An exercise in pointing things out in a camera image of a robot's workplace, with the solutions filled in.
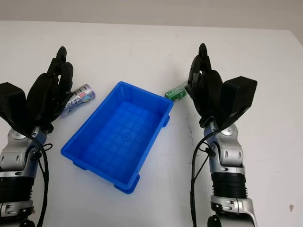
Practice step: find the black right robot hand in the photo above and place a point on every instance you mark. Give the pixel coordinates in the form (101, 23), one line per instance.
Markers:
(210, 94)

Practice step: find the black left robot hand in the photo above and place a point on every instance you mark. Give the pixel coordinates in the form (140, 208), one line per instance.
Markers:
(43, 94)

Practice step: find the green toothpaste box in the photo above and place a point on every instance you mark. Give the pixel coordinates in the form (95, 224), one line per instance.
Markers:
(176, 93)

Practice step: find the silver purple printed can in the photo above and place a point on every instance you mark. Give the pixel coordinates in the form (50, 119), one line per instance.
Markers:
(79, 99)

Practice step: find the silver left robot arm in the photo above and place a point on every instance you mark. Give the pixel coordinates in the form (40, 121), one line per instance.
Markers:
(16, 165)

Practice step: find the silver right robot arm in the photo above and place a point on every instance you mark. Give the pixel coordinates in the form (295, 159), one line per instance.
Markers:
(230, 170)

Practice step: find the blue plastic tray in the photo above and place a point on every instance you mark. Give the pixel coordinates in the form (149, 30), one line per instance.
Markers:
(118, 139)

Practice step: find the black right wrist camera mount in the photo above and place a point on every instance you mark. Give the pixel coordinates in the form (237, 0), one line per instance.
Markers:
(239, 97)

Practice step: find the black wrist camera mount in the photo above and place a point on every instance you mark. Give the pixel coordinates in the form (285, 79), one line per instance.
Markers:
(239, 97)
(11, 104)

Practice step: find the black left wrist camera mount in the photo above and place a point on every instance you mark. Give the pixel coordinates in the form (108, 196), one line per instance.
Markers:
(11, 104)

